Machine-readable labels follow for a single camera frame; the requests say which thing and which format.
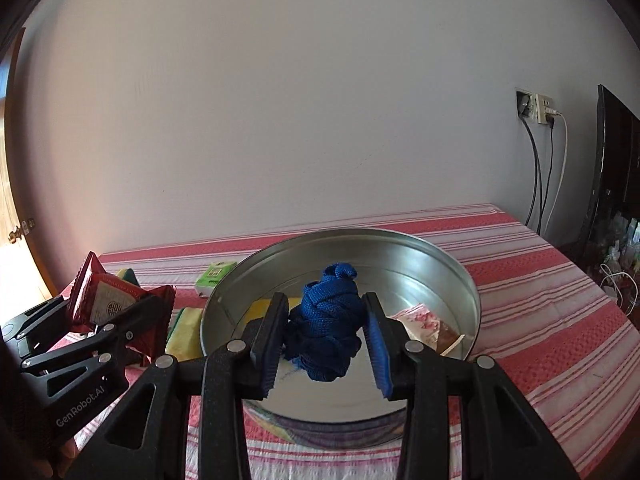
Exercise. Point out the wooden door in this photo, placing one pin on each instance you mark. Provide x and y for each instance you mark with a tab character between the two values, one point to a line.
20	270

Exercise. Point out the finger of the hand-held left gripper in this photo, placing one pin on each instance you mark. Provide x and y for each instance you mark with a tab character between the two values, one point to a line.
130	332
40	325

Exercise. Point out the person's left hand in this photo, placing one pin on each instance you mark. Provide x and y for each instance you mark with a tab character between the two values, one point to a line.
62	457

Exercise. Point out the grey wall socket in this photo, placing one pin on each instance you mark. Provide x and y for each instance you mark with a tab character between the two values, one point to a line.
524	102

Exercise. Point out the black flat screen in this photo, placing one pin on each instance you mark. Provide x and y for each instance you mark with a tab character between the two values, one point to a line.
607	160

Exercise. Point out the red snack packet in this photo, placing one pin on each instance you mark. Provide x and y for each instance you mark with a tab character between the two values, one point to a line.
100	300

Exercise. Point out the pink floral snack packet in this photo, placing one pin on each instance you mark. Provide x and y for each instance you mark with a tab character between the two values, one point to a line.
425	322

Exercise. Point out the green tissue pack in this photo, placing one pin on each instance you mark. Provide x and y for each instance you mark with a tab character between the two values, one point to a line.
215	277

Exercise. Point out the red striped tablecloth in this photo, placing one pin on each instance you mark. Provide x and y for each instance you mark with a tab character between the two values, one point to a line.
525	285

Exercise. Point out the white wall socket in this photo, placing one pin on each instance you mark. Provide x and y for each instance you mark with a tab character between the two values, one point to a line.
542	107

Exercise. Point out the round metal tin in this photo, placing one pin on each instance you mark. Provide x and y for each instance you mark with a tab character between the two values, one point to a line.
400	260

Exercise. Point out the yellow green sponge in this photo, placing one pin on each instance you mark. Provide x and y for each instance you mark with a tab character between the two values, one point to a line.
262	307
182	335
127	276

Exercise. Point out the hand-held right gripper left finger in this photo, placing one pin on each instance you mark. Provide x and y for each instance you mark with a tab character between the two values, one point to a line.
270	360

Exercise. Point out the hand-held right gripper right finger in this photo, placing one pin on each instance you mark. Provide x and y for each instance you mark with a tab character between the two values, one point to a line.
376	360

